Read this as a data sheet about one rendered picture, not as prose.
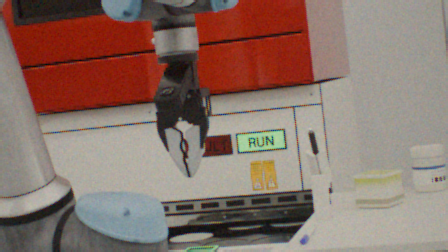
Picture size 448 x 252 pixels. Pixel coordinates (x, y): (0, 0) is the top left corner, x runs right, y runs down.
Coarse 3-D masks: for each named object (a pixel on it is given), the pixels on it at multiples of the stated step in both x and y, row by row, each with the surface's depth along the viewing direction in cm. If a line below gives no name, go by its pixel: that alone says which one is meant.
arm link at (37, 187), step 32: (0, 0) 114; (0, 32) 115; (0, 64) 115; (0, 96) 116; (0, 128) 117; (32, 128) 119; (0, 160) 118; (32, 160) 119; (0, 192) 121; (32, 192) 120; (64, 192) 122; (0, 224) 121; (32, 224) 120
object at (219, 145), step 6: (210, 138) 214; (216, 138) 213; (222, 138) 213; (228, 138) 213; (186, 144) 215; (210, 144) 214; (216, 144) 214; (222, 144) 213; (228, 144) 213; (186, 150) 216; (210, 150) 214; (216, 150) 214; (222, 150) 213; (228, 150) 213
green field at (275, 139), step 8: (240, 136) 212; (248, 136) 212; (256, 136) 211; (264, 136) 211; (272, 136) 210; (280, 136) 210; (240, 144) 212; (248, 144) 212; (256, 144) 211; (264, 144) 211; (272, 144) 210; (280, 144) 210
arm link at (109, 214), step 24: (96, 192) 123; (120, 192) 123; (72, 216) 119; (96, 216) 114; (120, 216) 114; (144, 216) 115; (72, 240) 117; (96, 240) 115; (120, 240) 114; (144, 240) 115
